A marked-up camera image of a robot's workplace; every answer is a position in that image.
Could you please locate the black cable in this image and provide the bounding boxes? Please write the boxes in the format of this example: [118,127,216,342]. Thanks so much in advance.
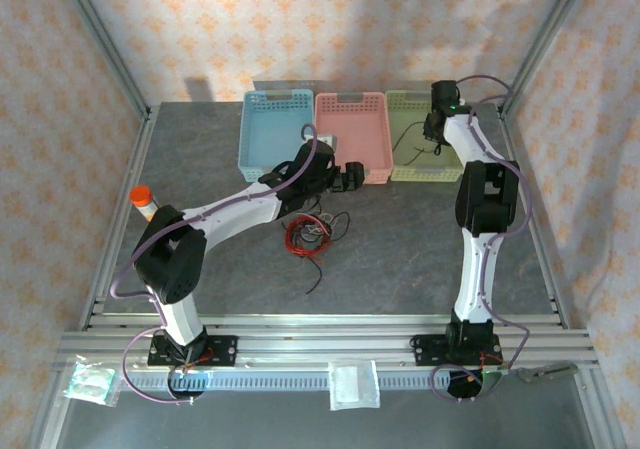
[391,120,444,168]
[286,210,352,296]

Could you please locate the red cable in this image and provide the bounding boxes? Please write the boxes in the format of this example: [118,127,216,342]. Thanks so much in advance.
[283,212,335,259]

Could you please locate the pink plastic basket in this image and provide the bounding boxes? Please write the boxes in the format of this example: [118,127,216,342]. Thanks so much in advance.
[313,91,394,187]

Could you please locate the green plastic basket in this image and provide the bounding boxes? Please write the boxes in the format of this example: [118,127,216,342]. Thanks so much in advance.
[384,89,466,183]

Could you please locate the blue plastic basket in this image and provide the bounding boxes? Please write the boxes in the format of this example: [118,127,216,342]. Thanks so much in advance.
[237,88,317,181]

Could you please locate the orange capped bottle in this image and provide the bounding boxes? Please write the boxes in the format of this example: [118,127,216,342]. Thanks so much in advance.
[129,184,161,223]

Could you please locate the clear bag white pad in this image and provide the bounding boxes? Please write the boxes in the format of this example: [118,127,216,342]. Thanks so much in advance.
[327,360,382,412]

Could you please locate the clear bag green contents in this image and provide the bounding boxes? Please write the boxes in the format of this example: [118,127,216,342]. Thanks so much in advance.
[63,361,122,408]

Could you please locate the aluminium frame post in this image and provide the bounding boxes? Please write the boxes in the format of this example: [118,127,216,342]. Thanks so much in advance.
[497,0,596,118]
[53,0,154,120]

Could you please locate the aluminium frame rail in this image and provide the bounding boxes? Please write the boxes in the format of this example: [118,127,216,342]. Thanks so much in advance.
[54,312,600,373]

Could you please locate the aluminium table side rail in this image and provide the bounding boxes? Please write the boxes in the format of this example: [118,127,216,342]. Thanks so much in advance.
[498,111,569,328]
[79,108,161,330]

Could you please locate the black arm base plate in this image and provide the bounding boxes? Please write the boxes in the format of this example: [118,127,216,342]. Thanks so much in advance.
[148,334,239,368]
[409,333,502,368]

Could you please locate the grey slotted cable duct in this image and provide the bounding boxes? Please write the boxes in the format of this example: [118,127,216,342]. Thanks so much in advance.
[122,371,489,394]

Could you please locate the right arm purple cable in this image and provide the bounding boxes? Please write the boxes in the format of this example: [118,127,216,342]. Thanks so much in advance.
[430,73,532,403]

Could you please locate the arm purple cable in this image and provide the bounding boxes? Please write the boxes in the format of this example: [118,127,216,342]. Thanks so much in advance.
[430,73,532,403]
[108,122,318,406]

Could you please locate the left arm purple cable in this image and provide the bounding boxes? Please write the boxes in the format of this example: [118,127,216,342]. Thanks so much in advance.
[108,122,318,406]

